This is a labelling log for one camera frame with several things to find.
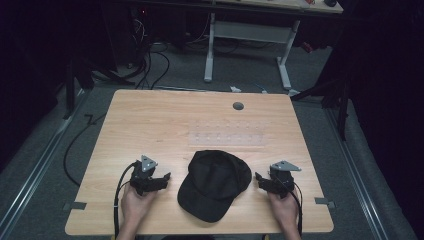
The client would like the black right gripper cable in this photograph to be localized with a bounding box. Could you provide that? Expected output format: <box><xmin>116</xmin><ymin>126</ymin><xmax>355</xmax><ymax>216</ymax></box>
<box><xmin>275</xmin><ymin>177</ymin><xmax>304</xmax><ymax>238</ymax></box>

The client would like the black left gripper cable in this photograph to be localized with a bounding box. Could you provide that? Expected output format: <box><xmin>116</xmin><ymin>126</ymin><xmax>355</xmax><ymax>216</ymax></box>
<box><xmin>112</xmin><ymin>161</ymin><xmax>138</xmax><ymax>240</ymax></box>

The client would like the metal floor rail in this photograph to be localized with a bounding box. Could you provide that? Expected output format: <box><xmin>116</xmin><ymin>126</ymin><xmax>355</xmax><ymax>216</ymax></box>
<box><xmin>323</xmin><ymin>105</ymin><xmax>390</xmax><ymax>240</ymax></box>
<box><xmin>0</xmin><ymin>89</ymin><xmax>92</xmax><ymax>240</ymax></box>

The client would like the black metal stand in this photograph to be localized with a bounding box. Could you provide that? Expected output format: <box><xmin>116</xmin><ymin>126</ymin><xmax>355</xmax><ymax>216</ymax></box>
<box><xmin>289</xmin><ymin>74</ymin><xmax>352</xmax><ymax>142</ymax></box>
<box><xmin>61</xmin><ymin>58</ymin><xmax>136</xmax><ymax>121</ymax></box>

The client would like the black baseball cap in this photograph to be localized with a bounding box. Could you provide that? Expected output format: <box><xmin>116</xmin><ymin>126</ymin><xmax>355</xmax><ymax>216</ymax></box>
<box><xmin>176</xmin><ymin>149</ymin><xmax>253</xmax><ymax>224</ymax></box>

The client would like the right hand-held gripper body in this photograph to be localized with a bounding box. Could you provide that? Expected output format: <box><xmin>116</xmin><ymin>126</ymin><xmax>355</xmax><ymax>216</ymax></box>
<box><xmin>268</xmin><ymin>160</ymin><xmax>303</xmax><ymax>200</ymax></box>

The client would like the bundle of black cables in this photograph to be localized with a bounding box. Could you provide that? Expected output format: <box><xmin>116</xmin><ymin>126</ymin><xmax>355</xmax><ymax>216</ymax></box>
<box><xmin>131</xmin><ymin>16</ymin><xmax>172</xmax><ymax>91</ymax></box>

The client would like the black floor cable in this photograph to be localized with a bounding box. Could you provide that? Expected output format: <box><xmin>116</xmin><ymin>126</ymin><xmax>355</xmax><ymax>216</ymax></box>
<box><xmin>62</xmin><ymin>113</ymin><xmax>108</xmax><ymax>188</ymax></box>

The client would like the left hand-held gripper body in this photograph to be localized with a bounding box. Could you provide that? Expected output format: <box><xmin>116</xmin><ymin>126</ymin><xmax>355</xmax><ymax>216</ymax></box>
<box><xmin>129</xmin><ymin>154</ymin><xmax>159</xmax><ymax>197</ymax></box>

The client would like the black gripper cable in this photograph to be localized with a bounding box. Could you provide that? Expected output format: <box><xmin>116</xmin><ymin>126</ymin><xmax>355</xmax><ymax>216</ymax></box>
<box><xmin>275</xmin><ymin>177</ymin><xmax>304</xmax><ymax>238</ymax></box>
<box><xmin>112</xmin><ymin>161</ymin><xmax>138</xmax><ymax>240</ymax></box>

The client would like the person's left hand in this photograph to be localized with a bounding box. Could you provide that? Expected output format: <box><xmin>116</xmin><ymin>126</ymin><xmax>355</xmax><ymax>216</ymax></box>
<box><xmin>120</xmin><ymin>182</ymin><xmax>158</xmax><ymax>232</ymax></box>

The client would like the grey tape piece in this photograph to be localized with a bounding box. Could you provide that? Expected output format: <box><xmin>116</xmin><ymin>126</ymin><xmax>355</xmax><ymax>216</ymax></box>
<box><xmin>314</xmin><ymin>196</ymin><xmax>337</xmax><ymax>210</ymax></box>
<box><xmin>62</xmin><ymin>201</ymin><xmax>88</xmax><ymax>212</ymax></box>

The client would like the person's right hand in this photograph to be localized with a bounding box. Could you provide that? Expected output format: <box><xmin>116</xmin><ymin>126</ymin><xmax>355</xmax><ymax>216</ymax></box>
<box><xmin>267</xmin><ymin>189</ymin><xmax>300</xmax><ymax>232</ymax></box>

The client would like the white-legged wooden desk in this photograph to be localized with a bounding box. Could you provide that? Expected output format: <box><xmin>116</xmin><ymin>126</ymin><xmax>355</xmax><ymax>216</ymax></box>
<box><xmin>203</xmin><ymin>0</ymin><xmax>344</xmax><ymax>92</ymax></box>

